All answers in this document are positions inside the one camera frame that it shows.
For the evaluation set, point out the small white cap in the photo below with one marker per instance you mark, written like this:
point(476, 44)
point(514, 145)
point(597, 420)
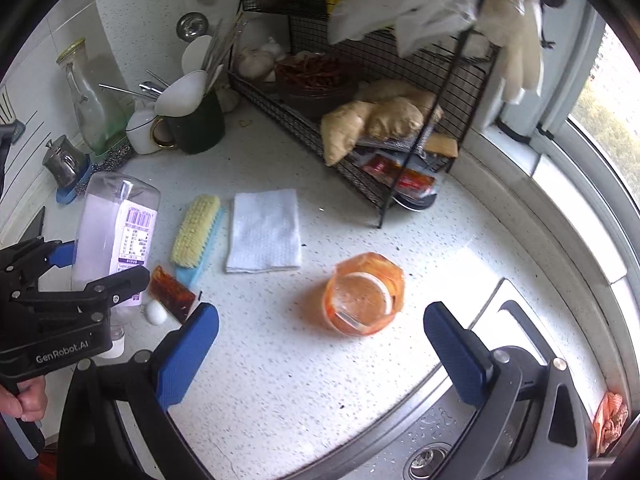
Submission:
point(156, 312)

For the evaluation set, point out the bundle of chopsticks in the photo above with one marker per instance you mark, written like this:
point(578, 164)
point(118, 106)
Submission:
point(222, 47)

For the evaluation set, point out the white cloth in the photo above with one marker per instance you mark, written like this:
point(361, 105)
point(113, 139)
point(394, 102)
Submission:
point(265, 230)

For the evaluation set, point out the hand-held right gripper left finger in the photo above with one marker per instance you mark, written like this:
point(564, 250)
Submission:
point(187, 355)

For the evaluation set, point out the steel sink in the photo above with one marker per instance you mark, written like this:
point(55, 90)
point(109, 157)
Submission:
point(400, 435)

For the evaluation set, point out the yellow bristle brush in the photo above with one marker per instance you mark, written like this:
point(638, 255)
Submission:
point(197, 230)

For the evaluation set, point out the white ceramic mug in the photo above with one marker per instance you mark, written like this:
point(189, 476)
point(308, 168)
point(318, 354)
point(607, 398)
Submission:
point(142, 130)

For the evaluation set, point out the steel wool scrubber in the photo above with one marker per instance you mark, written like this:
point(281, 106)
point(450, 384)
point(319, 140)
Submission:
point(115, 154)

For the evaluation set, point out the brown sauce packet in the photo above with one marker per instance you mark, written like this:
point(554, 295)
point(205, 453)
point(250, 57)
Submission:
point(172, 292)

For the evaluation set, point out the white rubber glove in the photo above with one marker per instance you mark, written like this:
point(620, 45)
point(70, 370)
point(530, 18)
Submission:
point(520, 35)

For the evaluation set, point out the blue dish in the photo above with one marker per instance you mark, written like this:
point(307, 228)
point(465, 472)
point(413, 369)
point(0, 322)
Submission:
point(65, 194)

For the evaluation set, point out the red sauce packets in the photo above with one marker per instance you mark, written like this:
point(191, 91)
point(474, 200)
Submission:
point(385, 167)

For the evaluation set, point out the person's left hand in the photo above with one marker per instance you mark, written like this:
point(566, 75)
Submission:
point(30, 400)

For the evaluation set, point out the kitchen wall sticker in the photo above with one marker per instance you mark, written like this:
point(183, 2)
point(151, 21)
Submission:
point(6, 105)

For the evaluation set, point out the bowl of dried chilies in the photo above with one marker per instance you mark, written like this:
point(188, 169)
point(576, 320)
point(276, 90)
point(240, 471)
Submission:
point(315, 72)

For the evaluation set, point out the white plastic bag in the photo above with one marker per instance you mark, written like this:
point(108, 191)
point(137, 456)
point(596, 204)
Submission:
point(400, 5)

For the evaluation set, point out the bundle of metal cutlery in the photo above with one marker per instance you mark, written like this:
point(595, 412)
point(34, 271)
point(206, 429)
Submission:
point(135, 91)

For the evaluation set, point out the window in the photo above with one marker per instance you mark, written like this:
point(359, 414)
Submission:
point(575, 70)

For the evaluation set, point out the steel teapot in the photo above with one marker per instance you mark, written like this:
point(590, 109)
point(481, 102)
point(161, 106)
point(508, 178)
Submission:
point(60, 160)

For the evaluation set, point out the orange plastic cup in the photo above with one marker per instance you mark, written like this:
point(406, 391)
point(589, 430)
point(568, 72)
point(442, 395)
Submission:
point(365, 295)

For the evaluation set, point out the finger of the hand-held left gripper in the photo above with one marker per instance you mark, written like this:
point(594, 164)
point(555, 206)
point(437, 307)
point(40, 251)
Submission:
point(100, 291)
point(30, 257)

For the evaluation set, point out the ginger root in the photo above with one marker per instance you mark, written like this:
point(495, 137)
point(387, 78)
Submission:
point(345, 130)
point(395, 115)

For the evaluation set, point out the glass carafe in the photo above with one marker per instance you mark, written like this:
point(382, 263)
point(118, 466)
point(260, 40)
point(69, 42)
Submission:
point(95, 110)

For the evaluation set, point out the garlic bulb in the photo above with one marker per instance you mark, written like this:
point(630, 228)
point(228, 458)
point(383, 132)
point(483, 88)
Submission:
point(252, 65)
point(272, 46)

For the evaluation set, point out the clear plastic bottle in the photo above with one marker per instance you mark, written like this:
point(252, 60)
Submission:
point(117, 235)

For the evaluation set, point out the black dish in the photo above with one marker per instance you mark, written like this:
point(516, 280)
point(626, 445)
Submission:
point(417, 201)

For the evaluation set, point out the dark green mug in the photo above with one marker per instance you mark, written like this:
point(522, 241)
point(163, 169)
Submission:
point(197, 127)

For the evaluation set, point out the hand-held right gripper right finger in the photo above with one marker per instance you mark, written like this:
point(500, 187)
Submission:
point(457, 355)

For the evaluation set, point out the white rice paddle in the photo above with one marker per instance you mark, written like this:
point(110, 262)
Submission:
point(180, 92)
point(195, 52)

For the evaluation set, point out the orange mesh scrubber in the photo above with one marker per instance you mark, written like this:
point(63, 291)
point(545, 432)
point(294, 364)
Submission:
point(610, 420)

